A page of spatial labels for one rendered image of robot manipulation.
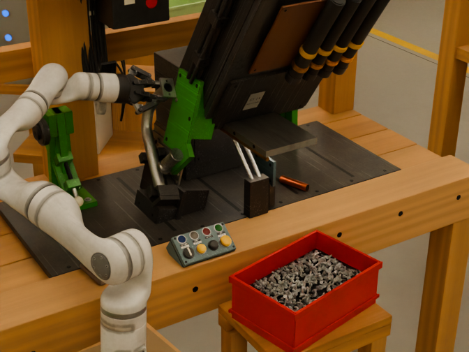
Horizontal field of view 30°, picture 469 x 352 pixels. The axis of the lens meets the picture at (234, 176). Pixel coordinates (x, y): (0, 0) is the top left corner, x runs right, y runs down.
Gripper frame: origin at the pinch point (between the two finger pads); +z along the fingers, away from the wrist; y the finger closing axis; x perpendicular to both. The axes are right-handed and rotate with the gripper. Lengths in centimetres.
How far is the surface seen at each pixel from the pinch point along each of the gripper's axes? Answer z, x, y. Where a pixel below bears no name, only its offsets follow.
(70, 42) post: -16.5, 14.3, 20.0
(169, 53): 11.1, 8.7, 16.7
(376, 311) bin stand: 35, -23, -67
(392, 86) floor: 293, 178, 106
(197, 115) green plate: 5.1, -7.4, -9.8
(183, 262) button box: -5.1, -3.9, -47.6
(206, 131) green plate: 8.8, -4.4, -12.9
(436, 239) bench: 90, 0, -44
